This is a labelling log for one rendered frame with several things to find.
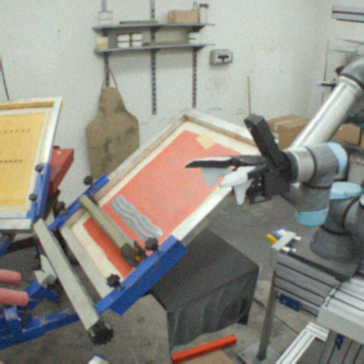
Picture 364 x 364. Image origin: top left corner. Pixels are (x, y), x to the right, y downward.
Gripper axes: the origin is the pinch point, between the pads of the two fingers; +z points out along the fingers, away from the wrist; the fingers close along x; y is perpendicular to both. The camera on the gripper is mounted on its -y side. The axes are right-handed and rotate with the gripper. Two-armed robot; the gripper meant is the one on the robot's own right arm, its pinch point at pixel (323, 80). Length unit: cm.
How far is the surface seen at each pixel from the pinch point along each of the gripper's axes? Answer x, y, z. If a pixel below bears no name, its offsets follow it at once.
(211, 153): -83, 11, -29
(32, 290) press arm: -162, 38, -42
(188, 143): -87, 11, -14
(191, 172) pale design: -93, 16, -32
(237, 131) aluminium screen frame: -73, 3, -33
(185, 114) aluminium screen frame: -81, 3, 0
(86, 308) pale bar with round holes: -143, 33, -65
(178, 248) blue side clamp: -110, 25, -61
